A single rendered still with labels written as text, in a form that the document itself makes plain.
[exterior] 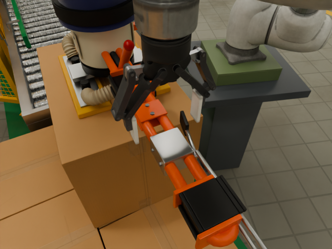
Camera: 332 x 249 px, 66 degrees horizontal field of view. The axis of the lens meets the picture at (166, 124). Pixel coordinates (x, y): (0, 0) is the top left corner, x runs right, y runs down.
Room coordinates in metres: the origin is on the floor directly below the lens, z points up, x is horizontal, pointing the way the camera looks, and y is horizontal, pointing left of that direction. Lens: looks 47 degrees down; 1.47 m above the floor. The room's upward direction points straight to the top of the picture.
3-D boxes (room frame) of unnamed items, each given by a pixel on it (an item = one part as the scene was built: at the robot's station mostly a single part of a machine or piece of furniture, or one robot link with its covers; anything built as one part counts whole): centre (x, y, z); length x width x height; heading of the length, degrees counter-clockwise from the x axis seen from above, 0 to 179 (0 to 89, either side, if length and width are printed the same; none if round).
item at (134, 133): (0.33, 0.06, 1.11); 0.03 x 0.01 x 0.07; 25
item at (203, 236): (0.18, -0.06, 1.07); 0.08 x 0.07 x 0.05; 25
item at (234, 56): (1.11, -0.35, 0.84); 0.22 x 0.18 x 0.06; 14
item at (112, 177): (0.72, 0.20, 0.74); 0.60 x 0.40 x 0.40; 25
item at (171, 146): (0.31, -0.01, 1.07); 0.07 x 0.07 x 0.04; 25
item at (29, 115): (1.04, 0.38, 0.58); 0.70 x 0.03 x 0.06; 118
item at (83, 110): (0.69, 0.27, 0.97); 0.34 x 0.10 x 0.05; 25
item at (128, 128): (0.32, 0.08, 1.14); 0.03 x 0.01 x 0.05; 115
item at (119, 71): (0.50, 0.08, 1.07); 0.10 x 0.08 x 0.06; 115
